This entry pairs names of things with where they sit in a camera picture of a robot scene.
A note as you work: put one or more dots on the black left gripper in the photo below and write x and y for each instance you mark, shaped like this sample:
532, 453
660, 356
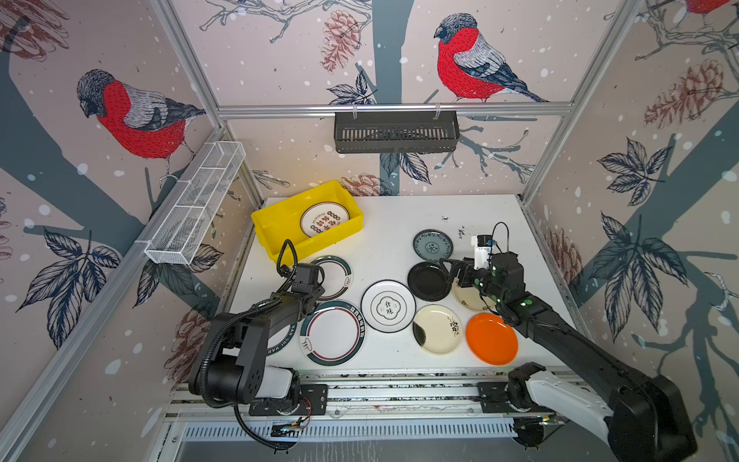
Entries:
318, 290

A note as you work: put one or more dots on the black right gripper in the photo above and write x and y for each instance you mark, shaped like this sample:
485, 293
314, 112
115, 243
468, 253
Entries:
469, 268

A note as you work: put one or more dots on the small green-rimmed white plate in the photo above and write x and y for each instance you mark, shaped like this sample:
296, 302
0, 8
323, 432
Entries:
337, 276

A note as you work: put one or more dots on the large green-rimmed striped plate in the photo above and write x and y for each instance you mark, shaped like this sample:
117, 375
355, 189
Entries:
333, 334

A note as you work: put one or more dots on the yellow plastic bin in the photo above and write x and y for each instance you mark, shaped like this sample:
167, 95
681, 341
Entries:
280, 222

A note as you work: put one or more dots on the white plate red characters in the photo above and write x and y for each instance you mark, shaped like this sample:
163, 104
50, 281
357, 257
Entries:
321, 217

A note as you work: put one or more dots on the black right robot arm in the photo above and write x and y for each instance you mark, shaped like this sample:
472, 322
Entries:
641, 418

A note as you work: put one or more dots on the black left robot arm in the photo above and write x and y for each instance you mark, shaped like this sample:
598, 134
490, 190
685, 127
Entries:
231, 365

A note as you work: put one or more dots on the cream plate under right gripper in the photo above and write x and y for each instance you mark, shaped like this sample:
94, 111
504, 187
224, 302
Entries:
470, 298

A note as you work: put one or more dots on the orange plate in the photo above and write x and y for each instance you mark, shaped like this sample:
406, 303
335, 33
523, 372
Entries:
491, 340

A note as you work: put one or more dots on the black glossy plate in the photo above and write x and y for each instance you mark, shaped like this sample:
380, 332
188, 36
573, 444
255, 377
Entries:
428, 281

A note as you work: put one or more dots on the blue floral green plate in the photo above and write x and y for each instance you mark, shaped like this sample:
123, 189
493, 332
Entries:
432, 245

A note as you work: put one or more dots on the cream plate black brushstroke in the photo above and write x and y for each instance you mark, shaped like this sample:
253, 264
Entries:
437, 329

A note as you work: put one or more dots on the white plate green clover motif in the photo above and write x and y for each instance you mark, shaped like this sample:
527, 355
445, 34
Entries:
388, 306

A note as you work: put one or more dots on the black hanging basket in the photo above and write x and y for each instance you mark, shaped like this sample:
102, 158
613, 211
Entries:
396, 132

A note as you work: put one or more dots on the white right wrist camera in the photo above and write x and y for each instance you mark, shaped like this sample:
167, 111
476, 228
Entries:
482, 250

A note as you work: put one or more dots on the white wire mesh basket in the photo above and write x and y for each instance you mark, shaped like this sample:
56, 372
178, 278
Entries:
185, 226

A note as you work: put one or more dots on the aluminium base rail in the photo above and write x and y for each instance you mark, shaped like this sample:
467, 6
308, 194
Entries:
468, 404

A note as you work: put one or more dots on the aluminium frame post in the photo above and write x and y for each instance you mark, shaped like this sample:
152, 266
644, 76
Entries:
615, 33

